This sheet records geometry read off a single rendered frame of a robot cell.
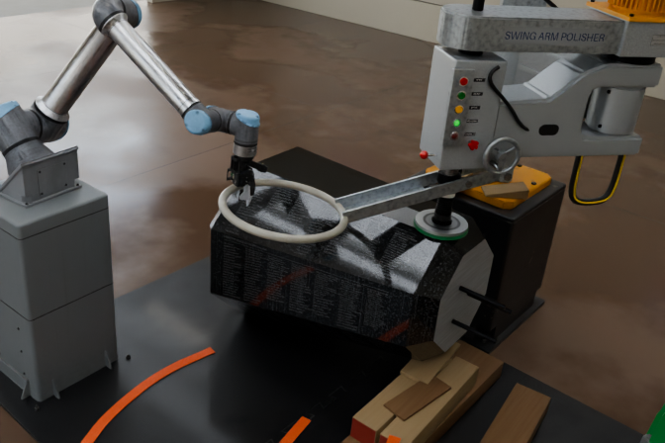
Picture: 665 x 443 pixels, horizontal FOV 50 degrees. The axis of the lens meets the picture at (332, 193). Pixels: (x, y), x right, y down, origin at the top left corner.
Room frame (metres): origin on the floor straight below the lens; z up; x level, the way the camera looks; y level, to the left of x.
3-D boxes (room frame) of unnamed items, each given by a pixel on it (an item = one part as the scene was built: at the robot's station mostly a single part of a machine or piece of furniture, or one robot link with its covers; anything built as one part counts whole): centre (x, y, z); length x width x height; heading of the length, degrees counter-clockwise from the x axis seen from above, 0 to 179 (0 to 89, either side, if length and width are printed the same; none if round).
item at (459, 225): (2.55, -0.45, 0.87); 0.21 x 0.21 x 0.01
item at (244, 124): (2.52, 0.35, 1.21); 0.10 x 0.09 x 0.12; 73
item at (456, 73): (2.42, -0.41, 1.39); 0.08 x 0.03 x 0.28; 106
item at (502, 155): (2.47, -0.60, 1.22); 0.15 x 0.10 x 0.15; 106
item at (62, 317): (2.52, 1.18, 0.43); 0.50 x 0.50 x 0.85; 54
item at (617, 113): (2.74, -1.08, 1.37); 0.19 x 0.19 x 0.20
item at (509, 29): (2.65, -0.78, 1.64); 0.96 x 0.25 x 0.17; 106
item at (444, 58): (2.58, -0.53, 1.34); 0.36 x 0.22 x 0.45; 106
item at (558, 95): (2.65, -0.83, 1.33); 0.74 x 0.23 x 0.49; 106
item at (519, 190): (3.08, -0.81, 0.80); 0.20 x 0.10 x 0.05; 94
